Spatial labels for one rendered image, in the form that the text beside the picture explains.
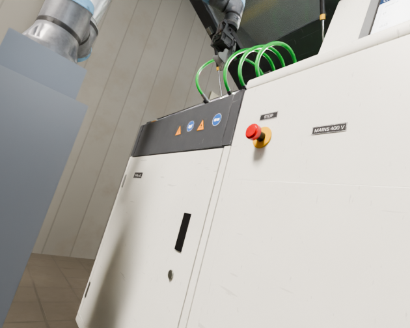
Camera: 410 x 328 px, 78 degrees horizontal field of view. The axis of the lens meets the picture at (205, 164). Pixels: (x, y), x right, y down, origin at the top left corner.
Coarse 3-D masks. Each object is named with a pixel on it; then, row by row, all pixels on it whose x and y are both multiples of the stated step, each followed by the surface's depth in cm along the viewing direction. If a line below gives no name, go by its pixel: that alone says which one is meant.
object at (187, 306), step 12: (228, 156) 64; (216, 180) 64; (216, 192) 63; (216, 204) 61; (204, 228) 61; (204, 240) 60; (204, 252) 59; (192, 276) 59; (192, 288) 58; (84, 300) 105; (192, 300) 57; (84, 324) 97; (180, 324) 57
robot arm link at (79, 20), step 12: (48, 0) 69; (60, 0) 68; (72, 0) 70; (84, 0) 72; (48, 12) 67; (60, 12) 68; (72, 12) 70; (84, 12) 73; (72, 24) 70; (84, 24) 74; (84, 36) 79
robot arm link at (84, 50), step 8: (96, 0) 88; (104, 0) 90; (96, 8) 88; (104, 8) 91; (96, 16) 88; (96, 24) 90; (96, 32) 89; (88, 40) 84; (80, 48) 83; (88, 48) 88; (80, 56) 88; (88, 56) 91
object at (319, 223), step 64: (384, 64) 41; (320, 128) 46; (384, 128) 38; (256, 192) 52; (320, 192) 42; (384, 192) 35; (256, 256) 47; (320, 256) 38; (384, 256) 32; (192, 320) 55; (256, 320) 43; (320, 320) 36; (384, 320) 30
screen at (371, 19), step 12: (372, 0) 85; (384, 0) 81; (396, 0) 77; (408, 0) 73; (372, 12) 82; (384, 12) 78; (396, 12) 74; (408, 12) 71; (372, 24) 78; (384, 24) 75; (396, 24) 71; (360, 36) 79
